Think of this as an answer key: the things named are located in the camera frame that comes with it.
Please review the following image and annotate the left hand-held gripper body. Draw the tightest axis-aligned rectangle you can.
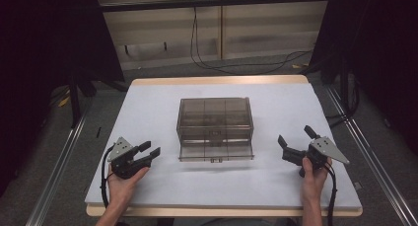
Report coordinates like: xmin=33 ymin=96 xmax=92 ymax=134
xmin=106 ymin=136 xmax=152 ymax=181

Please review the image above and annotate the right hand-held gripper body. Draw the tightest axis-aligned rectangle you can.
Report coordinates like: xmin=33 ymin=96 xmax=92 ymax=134
xmin=282 ymin=135 xmax=350 ymax=179

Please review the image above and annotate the smoky transparent drawer box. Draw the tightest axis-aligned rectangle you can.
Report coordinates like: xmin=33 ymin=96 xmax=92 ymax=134
xmin=175 ymin=97 xmax=255 ymax=164

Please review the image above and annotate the person's right hand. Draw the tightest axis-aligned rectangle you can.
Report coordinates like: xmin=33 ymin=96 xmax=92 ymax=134
xmin=301 ymin=156 xmax=333 ymax=204

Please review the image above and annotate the person's left hand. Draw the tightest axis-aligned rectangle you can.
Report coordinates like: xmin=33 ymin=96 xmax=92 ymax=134
xmin=106 ymin=166 xmax=151 ymax=212

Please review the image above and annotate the white table mat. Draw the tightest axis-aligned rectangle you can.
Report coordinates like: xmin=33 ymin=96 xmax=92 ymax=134
xmin=84 ymin=82 xmax=363 ymax=210

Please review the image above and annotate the black metal stand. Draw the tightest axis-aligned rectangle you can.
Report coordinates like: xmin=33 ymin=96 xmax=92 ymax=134
xmin=67 ymin=72 xmax=100 ymax=130

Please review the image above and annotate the black curtain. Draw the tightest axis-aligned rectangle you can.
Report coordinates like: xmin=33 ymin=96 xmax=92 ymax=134
xmin=0 ymin=0 xmax=126 ymax=197
xmin=309 ymin=0 xmax=418 ymax=155

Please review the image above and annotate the black horizontal bar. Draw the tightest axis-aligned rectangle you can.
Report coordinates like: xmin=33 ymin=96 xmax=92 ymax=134
xmin=100 ymin=0 xmax=333 ymax=13

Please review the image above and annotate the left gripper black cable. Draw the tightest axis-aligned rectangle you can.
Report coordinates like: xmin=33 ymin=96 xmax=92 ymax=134
xmin=100 ymin=145 xmax=116 ymax=209

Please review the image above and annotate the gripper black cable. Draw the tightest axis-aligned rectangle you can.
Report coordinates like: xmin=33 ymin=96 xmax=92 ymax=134
xmin=100 ymin=145 xmax=116 ymax=209
xmin=323 ymin=163 xmax=339 ymax=226

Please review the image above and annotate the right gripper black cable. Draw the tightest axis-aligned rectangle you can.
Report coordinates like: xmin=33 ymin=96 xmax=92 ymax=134
xmin=323 ymin=163 xmax=339 ymax=226

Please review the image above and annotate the aluminium floor rail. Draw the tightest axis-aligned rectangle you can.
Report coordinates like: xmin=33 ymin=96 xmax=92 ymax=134
xmin=324 ymin=84 xmax=418 ymax=226
xmin=25 ymin=101 xmax=95 ymax=226

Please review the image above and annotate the black floor cable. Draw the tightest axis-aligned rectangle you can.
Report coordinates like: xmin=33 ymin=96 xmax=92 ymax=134
xmin=189 ymin=6 xmax=314 ymax=76

